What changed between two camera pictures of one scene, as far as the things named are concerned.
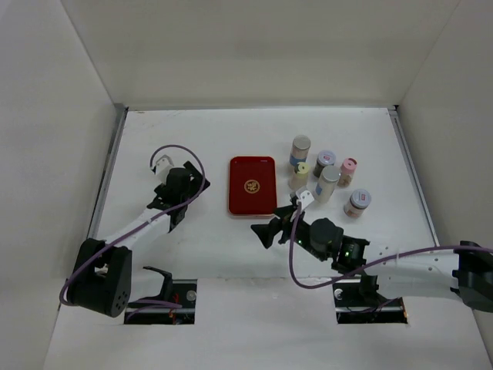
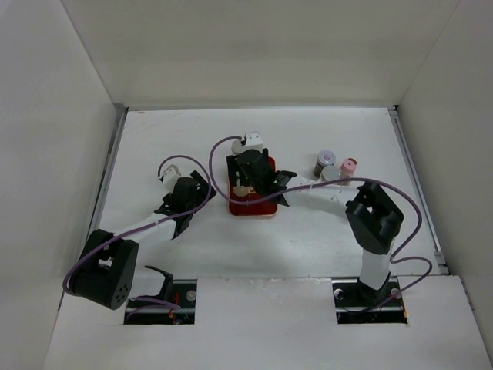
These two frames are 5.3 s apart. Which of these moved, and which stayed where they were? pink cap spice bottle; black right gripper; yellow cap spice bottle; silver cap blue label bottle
Moved: black right gripper; yellow cap spice bottle
Stayed: pink cap spice bottle; silver cap blue label bottle
